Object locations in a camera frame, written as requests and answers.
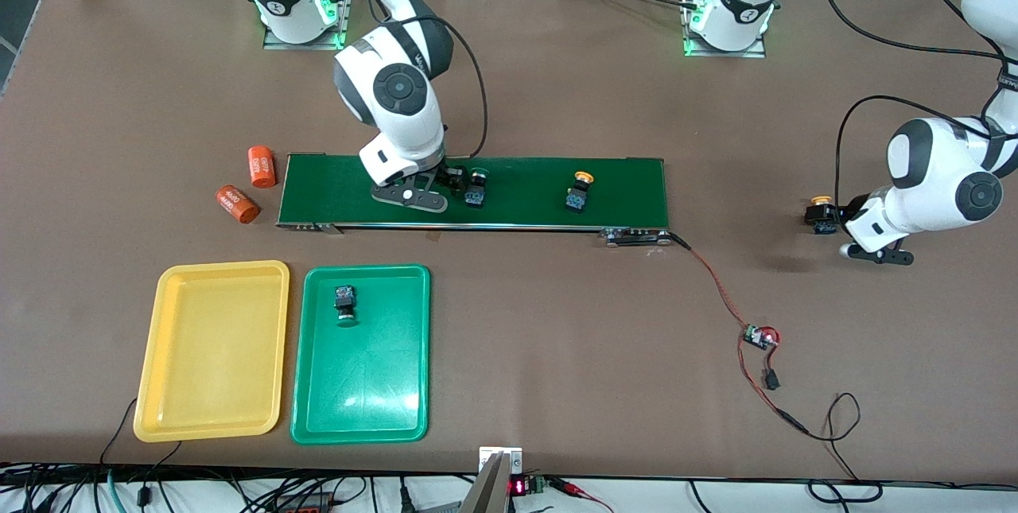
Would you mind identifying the yellow plastic tray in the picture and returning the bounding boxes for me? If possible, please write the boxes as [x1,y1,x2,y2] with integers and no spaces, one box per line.
[133,260,290,444]

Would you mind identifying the red clip leads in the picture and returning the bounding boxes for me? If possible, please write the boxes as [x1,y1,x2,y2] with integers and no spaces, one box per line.
[549,477,615,513]

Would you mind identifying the yellow push button switch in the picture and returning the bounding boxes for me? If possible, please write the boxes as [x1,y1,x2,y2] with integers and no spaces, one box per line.
[564,170,596,212]
[804,195,838,236]

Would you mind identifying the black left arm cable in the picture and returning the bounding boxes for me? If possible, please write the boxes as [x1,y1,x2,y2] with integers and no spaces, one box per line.
[819,0,1018,208]

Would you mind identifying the orange power strip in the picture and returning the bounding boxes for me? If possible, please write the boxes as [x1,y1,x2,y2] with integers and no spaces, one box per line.
[274,491,335,513]

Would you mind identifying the orange cylinder printed 4680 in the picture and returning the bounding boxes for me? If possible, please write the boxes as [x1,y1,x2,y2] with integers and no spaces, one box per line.
[215,184,262,226]
[247,146,278,189]

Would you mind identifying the green conveyor belt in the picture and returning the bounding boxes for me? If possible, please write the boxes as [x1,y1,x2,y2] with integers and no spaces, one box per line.
[276,153,671,248]

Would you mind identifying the thin black cable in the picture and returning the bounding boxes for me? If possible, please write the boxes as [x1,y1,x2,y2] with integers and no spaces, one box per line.
[99,398,184,468]

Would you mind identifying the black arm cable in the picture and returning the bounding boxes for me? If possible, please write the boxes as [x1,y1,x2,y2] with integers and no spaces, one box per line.
[374,0,490,160]
[819,0,1018,208]

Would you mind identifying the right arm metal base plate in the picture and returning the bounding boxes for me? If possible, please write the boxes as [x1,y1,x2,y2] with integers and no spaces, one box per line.
[262,0,355,51]

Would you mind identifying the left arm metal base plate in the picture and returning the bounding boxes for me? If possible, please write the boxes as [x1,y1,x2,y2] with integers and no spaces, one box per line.
[682,0,767,59]

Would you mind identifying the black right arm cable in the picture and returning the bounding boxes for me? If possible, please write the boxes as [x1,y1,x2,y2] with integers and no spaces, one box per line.
[374,0,490,160]

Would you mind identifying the grey camera stand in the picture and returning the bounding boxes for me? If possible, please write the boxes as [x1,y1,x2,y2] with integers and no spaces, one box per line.
[457,453,510,513]

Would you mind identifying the red and black cable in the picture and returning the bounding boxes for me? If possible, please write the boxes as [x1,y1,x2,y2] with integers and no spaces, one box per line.
[670,232,884,503]

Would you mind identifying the green push button switch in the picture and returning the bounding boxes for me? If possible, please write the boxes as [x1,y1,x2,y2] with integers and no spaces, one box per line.
[333,283,359,328]
[464,168,491,210]

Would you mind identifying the green plastic tray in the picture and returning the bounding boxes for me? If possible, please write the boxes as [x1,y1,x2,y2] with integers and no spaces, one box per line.
[290,264,431,445]

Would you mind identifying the small metal table bracket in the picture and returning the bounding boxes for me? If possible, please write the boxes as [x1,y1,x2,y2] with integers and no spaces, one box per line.
[479,447,523,474]

